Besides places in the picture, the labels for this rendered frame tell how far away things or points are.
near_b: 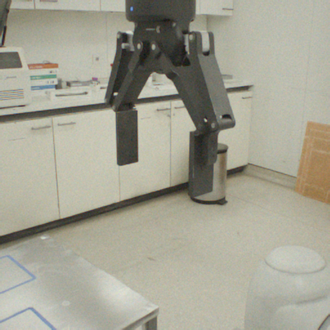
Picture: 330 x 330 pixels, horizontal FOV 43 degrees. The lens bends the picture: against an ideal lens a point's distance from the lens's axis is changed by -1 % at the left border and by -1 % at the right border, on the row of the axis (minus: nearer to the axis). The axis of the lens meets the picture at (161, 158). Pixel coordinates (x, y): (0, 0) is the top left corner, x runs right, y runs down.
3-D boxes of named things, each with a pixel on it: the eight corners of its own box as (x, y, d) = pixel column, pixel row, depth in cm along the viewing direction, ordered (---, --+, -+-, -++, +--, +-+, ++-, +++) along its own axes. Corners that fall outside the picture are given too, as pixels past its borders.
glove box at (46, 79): (27, 86, 301) (26, 76, 298) (20, 84, 310) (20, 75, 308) (57, 84, 315) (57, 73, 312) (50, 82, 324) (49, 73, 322)
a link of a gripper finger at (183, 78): (175, 46, 46) (182, 38, 45) (222, 132, 43) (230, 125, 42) (147, 48, 44) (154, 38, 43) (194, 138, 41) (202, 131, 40)
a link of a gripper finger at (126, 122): (118, 112, 52) (115, 111, 52) (119, 166, 54) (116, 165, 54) (138, 109, 53) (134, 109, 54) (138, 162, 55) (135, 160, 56)
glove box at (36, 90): (26, 97, 301) (26, 86, 299) (19, 95, 310) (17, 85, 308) (55, 93, 317) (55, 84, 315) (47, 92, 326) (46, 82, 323)
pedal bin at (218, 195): (211, 209, 331) (213, 153, 318) (179, 196, 359) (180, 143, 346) (237, 200, 350) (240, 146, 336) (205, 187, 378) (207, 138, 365)
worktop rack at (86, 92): (51, 101, 284) (50, 92, 282) (46, 99, 292) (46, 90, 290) (91, 97, 298) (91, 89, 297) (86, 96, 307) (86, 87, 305)
